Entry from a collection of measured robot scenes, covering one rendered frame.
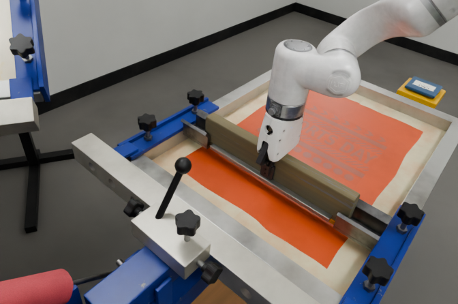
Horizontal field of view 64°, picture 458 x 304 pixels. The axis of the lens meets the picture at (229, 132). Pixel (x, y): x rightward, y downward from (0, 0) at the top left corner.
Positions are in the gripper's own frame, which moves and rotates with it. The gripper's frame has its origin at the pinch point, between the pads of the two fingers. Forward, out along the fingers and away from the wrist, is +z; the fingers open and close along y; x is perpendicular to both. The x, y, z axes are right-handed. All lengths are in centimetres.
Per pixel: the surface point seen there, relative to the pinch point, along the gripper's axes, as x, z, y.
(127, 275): 0.4, -2.5, -38.6
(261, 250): -10.2, 2.5, -17.7
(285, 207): -6.6, 6.0, -3.0
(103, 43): 200, 67, 87
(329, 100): 7.7, 6.0, 44.8
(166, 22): 200, 66, 149
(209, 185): 9.6, 6.1, -9.7
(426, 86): -13, 4, 77
